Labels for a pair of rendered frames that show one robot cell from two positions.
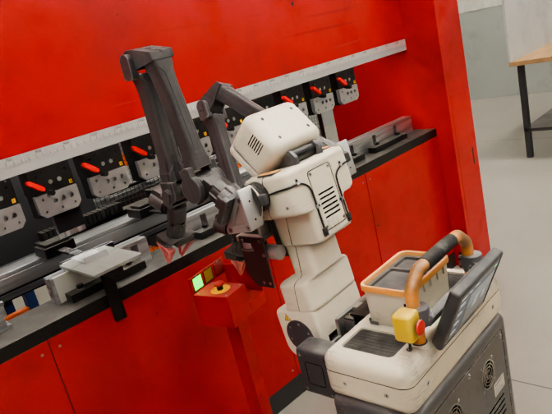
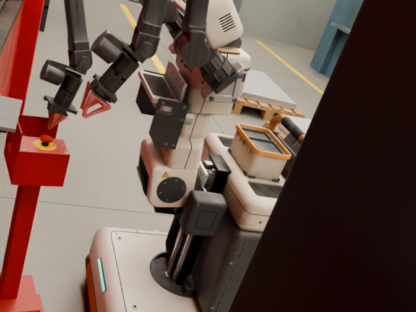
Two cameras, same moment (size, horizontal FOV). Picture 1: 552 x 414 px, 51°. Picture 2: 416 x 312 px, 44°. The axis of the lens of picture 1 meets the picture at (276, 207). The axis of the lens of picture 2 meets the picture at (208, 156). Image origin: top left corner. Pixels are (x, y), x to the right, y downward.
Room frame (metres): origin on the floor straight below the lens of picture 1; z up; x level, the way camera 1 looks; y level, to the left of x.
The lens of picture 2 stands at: (0.96, 1.44, 1.55)
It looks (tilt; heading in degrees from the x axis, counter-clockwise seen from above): 23 degrees down; 290
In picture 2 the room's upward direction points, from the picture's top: 20 degrees clockwise
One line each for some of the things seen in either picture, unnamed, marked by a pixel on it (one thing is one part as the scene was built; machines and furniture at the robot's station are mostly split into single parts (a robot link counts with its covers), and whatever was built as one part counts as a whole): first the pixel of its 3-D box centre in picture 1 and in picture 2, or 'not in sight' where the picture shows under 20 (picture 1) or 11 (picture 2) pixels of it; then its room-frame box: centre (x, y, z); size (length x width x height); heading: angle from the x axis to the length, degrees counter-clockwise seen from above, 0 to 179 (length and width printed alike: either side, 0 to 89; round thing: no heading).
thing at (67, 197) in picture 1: (50, 189); not in sight; (1.98, 0.74, 1.26); 0.15 x 0.09 x 0.17; 131
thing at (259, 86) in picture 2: not in sight; (254, 83); (2.63, -3.86, 0.17); 1.01 x 0.64 x 0.06; 132
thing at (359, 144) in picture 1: (315, 167); not in sight; (2.82, -0.24, 0.92); 1.68 x 0.06 x 0.10; 131
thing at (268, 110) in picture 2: not in sight; (251, 92); (2.63, -3.86, 0.07); 1.20 x 0.82 x 0.14; 132
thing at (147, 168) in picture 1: (148, 154); not in sight; (2.24, 0.43, 1.26); 0.15 x 0.09 x 0.17; 131
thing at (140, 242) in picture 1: (100, 268); not in sight; (2.03, 0.68, 0.92); 0.39 x 0.06 x 0.10; 131
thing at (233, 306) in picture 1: (227, 290); (37, 145); (1.95, 0.24, 0.75); 0.20 x 0.16 x 0.18; 144
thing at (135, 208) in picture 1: (154, 209); not in sight; (2.38, 0.50, 1.01); 0.26 x 0.12 x 0.05; 41
